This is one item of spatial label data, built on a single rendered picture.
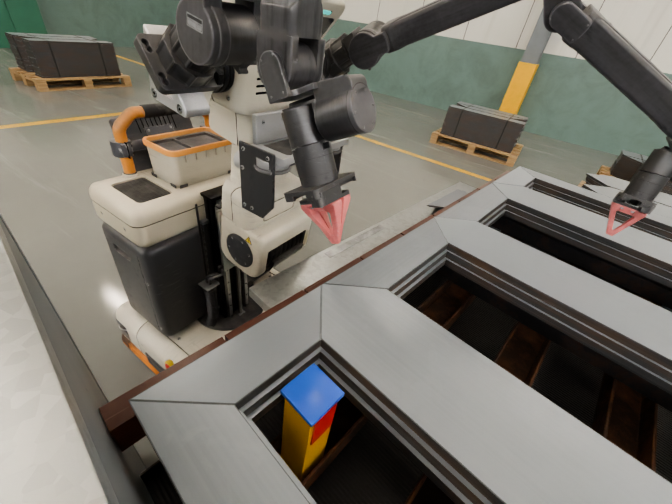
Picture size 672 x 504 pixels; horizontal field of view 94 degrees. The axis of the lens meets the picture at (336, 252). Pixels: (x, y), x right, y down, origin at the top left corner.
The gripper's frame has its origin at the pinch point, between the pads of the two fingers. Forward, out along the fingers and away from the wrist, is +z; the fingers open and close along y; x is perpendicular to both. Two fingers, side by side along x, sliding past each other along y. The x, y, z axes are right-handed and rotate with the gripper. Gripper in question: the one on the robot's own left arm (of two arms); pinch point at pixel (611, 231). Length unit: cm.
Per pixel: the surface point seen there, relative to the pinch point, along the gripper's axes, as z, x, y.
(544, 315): 18.2, 3.0, -25.4
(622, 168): -33, -12, 443
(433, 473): 28, 6, -69
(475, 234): 11.6, 25.2, -14.5
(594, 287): 11.1, -2.6, -12.8
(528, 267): 12.4, 10.6, -17.9
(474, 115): -40, 169, 375
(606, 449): 20, -9, -53
